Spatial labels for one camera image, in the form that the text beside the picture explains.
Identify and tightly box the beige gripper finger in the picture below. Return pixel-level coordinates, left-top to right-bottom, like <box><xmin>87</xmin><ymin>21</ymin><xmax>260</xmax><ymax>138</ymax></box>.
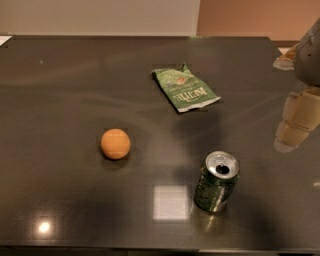
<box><xmin>273</xmin><ymin>44</ymin><xmax>298</xmax><ymax>71</ymax></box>
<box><xmin>274</xmin><ymin>87</ymin><xmax>320</xmax><ymax>153</ymax></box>

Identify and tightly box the green soda can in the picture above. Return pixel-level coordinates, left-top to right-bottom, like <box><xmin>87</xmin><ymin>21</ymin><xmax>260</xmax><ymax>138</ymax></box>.
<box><xmin>194</xmin><ymin>151</ymin><xmax>240</xmax><ymax>213</ymax></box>

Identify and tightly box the green jalapeno chip bag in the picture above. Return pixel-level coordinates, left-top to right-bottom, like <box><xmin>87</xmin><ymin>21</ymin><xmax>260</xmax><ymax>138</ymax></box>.
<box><xmin>151</xmin><ymin>64</ymin><xmax>220</xmax><ymax>113</ymax></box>

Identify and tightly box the orange fruit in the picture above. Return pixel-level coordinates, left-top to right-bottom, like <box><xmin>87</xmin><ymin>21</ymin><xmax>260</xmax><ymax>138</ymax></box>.
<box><xmin>101</xmin><ymin>129</ymin><xmax>131</xmax><ymax>160</ymax></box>

